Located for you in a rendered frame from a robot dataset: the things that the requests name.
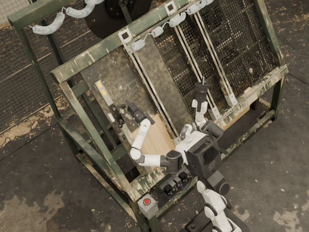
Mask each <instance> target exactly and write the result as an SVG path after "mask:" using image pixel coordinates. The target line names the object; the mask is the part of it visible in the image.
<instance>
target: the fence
mask: <svg viewBox="0 0 309 232"><path fill-rule="evenodd" d="M98 82H100V83H101V85H102V86H103V84H102V82H101V81H100V80H97V81H95V82H94V85H95V87H96V88H97V90H98V92H99V93H100V95H101V97H102V98H103V100H104V102H105V104H106V105H107V107H108V109H109V110H110V112H111V114H112V115H113V117H114V119H115V120H116V118H115V116H114V114H113V113H112V111H111V109H110V108H109V106H110V105H111V104H113V101H112V99H111V98H110V96H109V94H108V93H107V91H106V89H105V87H104V86H103V87H102V88H99V87H98V85H97V83H98ZM103 89H104V90H105V92H106V93H107V95H105V96H104V95H103V94H102V92H101V91H102V90H103ZM116 122H117V124H118V125H119V123H118V121H117V120H116ZM120 129H121V131H122V132H123V133H124V134H125V136H126V137H127V141H128V143H129V144H130V146H131V147H132V144H133V142H134V141H135V139H134V137H133V136H132V134H131V132H130V130H129V129H128V127H127V125H126V124H123V127H122V128H120ZM143 168H144V170H145V171H146V173H147V174H150V173H151V172H152V171H153V170H152V168H151V167H150V166H143Z"/></svg>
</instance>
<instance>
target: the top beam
mask: <svg viewBox="0 0 309 232"><path fill-rule="evenodd" d="M171 1H173V2H174V4H175V6H176V9H177V10H178V9H180V8H181V7H183V6H184V5H186V4H188V3H189V2H188V0H167V1H166V2H164V3H162V4H161V5H159V6H157V7H156V8H154V9H153V10H151V11H149V12H147V13H146V14H144V15H142V16H141V17H139V18H138V19H136V20H134V21H133V22H131V23H129V24H128V25H126V26H125V27H123V28H121V29H120V30H118V31H116V32H115V33H113V34H111V35H110V36H108V37H106V38H105V39H103V40H102V41H100V42H98V43H97V44H95V45H93V46H92V47H90V48H88V49H87V50H85V51H84V52H82V53H80V54H79V55H77V56H75V57H74V58H72V59H70V60H69V61H67V62H65V63H64V64H62V65H60V66H59V67H57V68H55V69H54V70H52V71H51V72H50V74H51V76H52V77H53V79H54V81H55V82H56V83H58V84H61V83H62V82H64V81H65V80H67V79H69V78H70V77H72V76H73V75H75V74H77V73H78V72H80V71H81V70H83V69H84V68H86V67H87V66H89V65H91V64H92V63H94V62H96V61H97V60H99V59H100V58H102V57H103V56H105V55H107V54H108V53H110V52H111V51H113V50H114V49H116V48H118V47H119V46H121V45H123V43H122V41H121V40H120V38H119V36H118V34H119V33H120V32H122V31H123V30H125V29H127V28H128V29H129V31H130V33H131V35H132V37H133V38H134V37H135V36H137V35H138V34H140V33H142V32H143V31H145V30H146V29H148V28H150V27H151V26H153V25H154V24H156V23H157V22H159V21H160V20H162V19H164V18H165V17H167V16H168V14H167V12H166V10H165V7H164V5H166V4H168V3H169V2H171Z"/></svg>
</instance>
